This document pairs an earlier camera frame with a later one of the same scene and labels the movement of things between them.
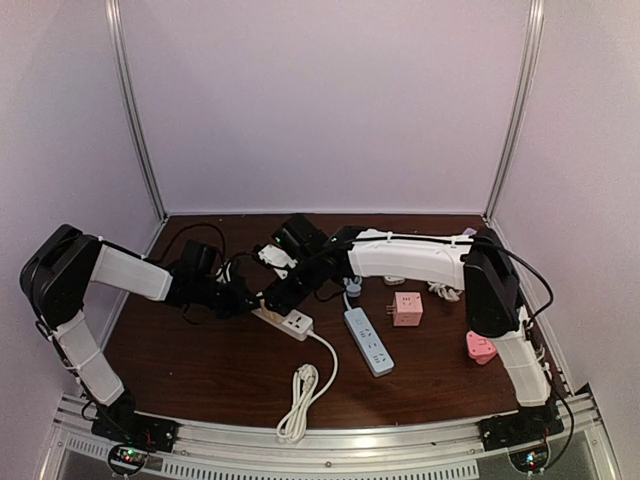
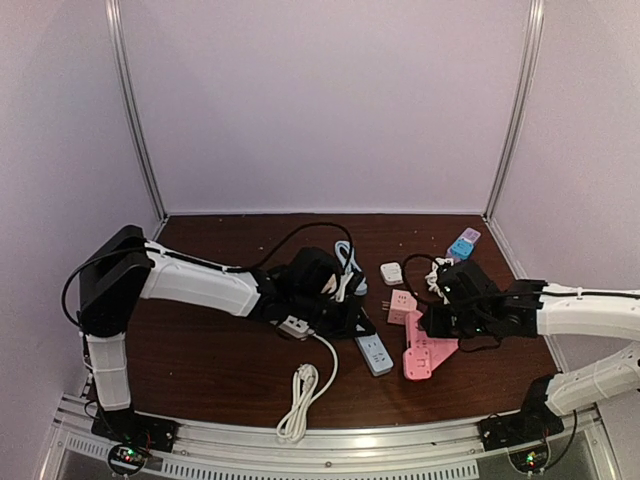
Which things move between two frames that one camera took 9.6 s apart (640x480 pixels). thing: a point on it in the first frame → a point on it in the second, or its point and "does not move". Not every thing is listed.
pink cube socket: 407,309 does not move
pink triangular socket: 480,348 → 440,349
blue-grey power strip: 375,353 does not move
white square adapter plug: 394,280 does not move
